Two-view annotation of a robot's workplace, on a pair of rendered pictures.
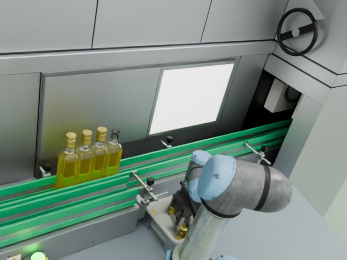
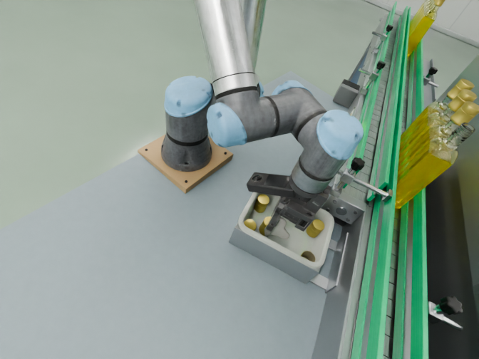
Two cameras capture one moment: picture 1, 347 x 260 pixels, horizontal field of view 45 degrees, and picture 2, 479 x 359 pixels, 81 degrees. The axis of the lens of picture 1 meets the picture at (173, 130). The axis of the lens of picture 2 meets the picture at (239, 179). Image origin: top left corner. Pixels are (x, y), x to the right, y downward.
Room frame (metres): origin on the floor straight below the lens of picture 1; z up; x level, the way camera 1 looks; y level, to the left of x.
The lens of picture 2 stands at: (1.49, -0.47, 1.41)
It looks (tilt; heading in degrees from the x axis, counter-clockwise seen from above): 49 degrees down; 144
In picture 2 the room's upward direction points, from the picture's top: 20 degrees clockwise
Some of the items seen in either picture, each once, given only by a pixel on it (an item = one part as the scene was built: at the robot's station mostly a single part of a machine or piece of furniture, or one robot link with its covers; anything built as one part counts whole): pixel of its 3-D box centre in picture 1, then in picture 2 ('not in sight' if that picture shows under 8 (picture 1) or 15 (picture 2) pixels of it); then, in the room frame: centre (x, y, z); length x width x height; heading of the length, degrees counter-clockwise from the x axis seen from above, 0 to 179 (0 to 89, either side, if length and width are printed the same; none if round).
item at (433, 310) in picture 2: (164, 147); (437, 320); (1.54, 0.02, 0.94); 0.07 x 0.04 x 0.13; 44
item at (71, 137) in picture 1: (70, 140); (460, 90); (1.14, 0.33, 1.14); 0.04 x 0.04 x 0.04
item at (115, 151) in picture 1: (109, 164); (416, 174); (1.26, 0.20, 0.99); 0.06 x 0.06 x 0.21; 43
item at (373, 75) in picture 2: not in sight; (366, 75); (0.78, 0.45, 0.94); 0.07 x 0.04 x 0.13; 44
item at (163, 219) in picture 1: (174, 224); (283, 228); (1.24, -0.10, 0.80); 0.22 x 0.17 x 0.09; 44
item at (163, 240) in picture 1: (170, 221); (291, 234); (1.26, -0.08, 0.79); 0.27 x 0.17 x 0.08; 44
